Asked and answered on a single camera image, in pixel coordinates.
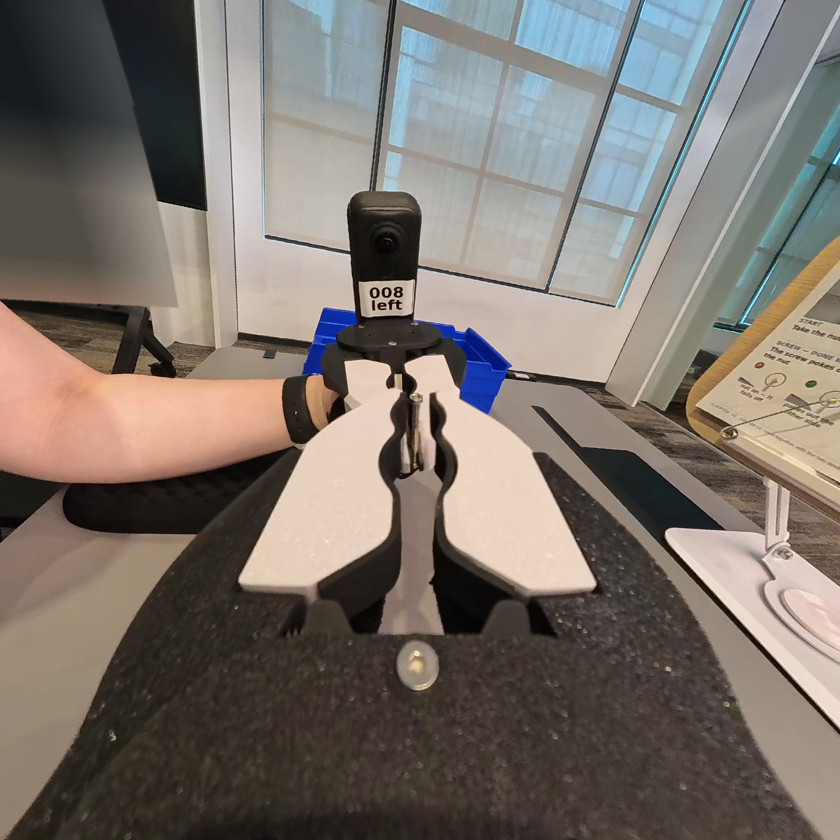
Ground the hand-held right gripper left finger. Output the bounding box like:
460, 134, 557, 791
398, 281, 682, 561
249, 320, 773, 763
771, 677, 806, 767
238, 387, 403, 616

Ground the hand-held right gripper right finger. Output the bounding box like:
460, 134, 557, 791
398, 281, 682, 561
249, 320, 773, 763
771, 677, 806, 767
428, 391, 599, 614

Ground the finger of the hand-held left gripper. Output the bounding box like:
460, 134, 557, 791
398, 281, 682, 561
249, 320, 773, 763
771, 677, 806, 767
343, 358, 404, 409
406, 354, 462, 398

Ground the blue plastic bin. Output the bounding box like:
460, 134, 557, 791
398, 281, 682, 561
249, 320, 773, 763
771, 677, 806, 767
303, 307, 513, 416

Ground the person's left forearm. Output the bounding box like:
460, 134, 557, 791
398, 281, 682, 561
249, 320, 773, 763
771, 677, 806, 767
0, 302, 293, 484

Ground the grey desk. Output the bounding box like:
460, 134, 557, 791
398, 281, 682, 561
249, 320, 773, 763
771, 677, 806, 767
0, 344, 840, 840

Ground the person's left hand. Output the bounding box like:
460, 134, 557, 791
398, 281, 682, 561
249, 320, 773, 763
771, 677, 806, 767
308, 377, 345, 431

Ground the black wrist band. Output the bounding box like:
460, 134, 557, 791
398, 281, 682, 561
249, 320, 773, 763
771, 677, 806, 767
282, 374, 329, 448

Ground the black wrist rest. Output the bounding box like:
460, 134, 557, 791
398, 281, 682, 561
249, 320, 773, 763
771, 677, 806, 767
62, 446, 296, 536

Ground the large gridded window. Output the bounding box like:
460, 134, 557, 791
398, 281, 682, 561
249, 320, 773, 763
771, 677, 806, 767
262, 0, 752, 307

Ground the black display screen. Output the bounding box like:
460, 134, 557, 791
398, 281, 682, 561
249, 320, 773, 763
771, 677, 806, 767
105, 0, 208, 212

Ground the printed instruction sheet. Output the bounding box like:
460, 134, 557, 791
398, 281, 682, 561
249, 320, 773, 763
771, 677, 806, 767
696, 276, 840, 475

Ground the glass partition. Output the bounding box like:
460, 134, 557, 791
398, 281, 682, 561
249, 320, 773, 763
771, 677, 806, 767
714, 59, 840, 330

